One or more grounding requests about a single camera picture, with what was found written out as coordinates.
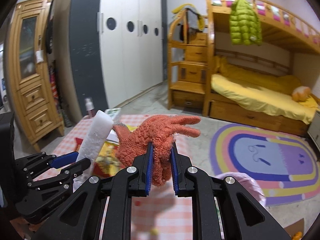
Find red Ultraman book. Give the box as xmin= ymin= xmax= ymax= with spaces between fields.
xmin=75 ymin=125 xmax=141 ymax=179

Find pink checkered tablecloth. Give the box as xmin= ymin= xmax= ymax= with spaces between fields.
xmin=32 ymin=114 xmax=226 ymax=240

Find small green white carton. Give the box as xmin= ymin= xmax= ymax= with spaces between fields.
xmin=105 ymin=108 xmax=121 ymax=122

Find white spray bottle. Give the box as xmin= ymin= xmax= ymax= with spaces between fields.
xmin=85 ymin=98 xmax=95 ymax=118

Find wooden stair drawers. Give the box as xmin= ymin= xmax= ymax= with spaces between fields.
xmin=167 ymin=8 xmax=209 ymax=115

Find wooden glass-door cabinet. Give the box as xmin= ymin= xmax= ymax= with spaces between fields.
xmin=5 ymin=0 xmax=64 ymax=152

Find cardboard box with toys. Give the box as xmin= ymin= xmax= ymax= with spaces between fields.
xmin=284 ymin=218 xmax=305 ymax=240

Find pink-lined trash bin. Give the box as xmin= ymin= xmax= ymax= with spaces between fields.
xmin=215 ymin=172 xmax=266 ymax=207

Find orange plush toy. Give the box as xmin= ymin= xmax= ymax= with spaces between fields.
xmin=292 ymin=86 xmax=311 ymax=102

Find white bedside drawer unit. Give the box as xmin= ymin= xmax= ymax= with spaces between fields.
xmin=308 ymin=111 xmax=320 ymax=150

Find white wardrobe with portholes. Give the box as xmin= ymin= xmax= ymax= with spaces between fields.
xmin=69 ymin=0 xmax=166 ymax=114

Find rainbow oval rug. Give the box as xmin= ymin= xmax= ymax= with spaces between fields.
xmin=209 ymin=124 xmax=319 ymax=206

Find yellow bed sheet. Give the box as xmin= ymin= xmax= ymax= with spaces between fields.
xmin=211 ymin=74 xmax=319 ymax=125

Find yellow grey hanging clothes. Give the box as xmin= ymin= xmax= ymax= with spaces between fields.
xmin=171 ymin=3 xmax=205 ymax=34

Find white foam block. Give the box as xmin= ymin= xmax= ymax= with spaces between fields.
xmin=73 ymin=110 xmax=114 ymax=191

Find orange knitted glove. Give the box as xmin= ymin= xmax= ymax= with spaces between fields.
xmin=113 ymin=115 xmax=201 ymax=186

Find wooden bunk bed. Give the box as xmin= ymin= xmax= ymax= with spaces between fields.
xmin=205 ymin=0 xmax=319 ymax=137

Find lime green puffer jacket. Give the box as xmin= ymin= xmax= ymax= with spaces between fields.
xmin=229 ymin=0 xmax=262 ymax=46

